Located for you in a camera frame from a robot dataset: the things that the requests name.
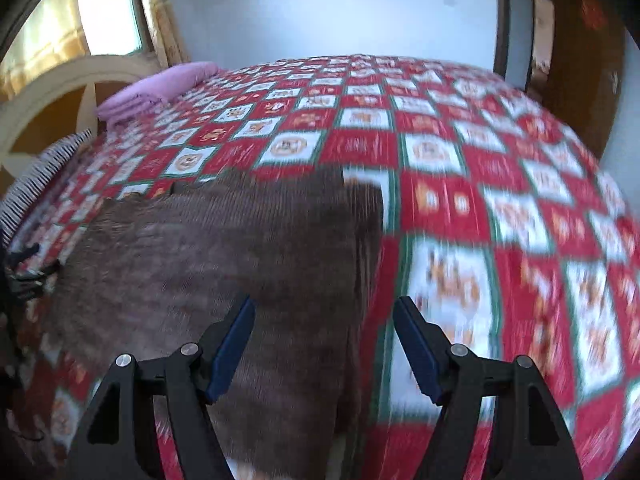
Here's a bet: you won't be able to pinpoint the striped pillow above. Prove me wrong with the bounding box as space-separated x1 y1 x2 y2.
0 129 95 246

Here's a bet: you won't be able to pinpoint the red checkered printed bedsheet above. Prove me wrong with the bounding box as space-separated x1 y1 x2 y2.
0 54 636 480

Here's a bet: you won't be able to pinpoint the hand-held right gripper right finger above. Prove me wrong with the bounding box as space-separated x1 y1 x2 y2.
392 296 586 480

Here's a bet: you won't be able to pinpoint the red paper door decoration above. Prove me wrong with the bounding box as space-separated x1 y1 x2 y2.
580 0 608 31

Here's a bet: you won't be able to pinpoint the brown wooden door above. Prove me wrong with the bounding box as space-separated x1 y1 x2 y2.
542 0 628 151

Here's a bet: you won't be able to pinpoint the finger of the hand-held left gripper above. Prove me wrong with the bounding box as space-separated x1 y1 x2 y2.
7 243 60 297

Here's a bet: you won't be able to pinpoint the brown door frame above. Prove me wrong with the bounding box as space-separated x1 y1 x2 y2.
492 0 556 96

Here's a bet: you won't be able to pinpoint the wide yellow curtain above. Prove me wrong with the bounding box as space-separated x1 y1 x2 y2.
0 0 93 101

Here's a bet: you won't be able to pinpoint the window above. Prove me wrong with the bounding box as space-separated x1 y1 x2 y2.
75 0 156 58

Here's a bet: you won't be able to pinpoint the brown knit sweater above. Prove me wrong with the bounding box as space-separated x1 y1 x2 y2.
42 165 386 466

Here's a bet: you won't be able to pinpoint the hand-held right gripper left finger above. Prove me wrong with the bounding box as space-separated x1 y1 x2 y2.
65 296 257 480

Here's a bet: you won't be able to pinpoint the cream and brown headboard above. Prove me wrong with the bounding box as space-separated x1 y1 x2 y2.
0 54 168 186

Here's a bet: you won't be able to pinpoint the narrow yellow curtain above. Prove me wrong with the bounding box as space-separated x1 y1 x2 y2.
135 0 193 68

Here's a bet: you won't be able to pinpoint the folded pink blanket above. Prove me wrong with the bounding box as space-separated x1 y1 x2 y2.
96 61 221 123

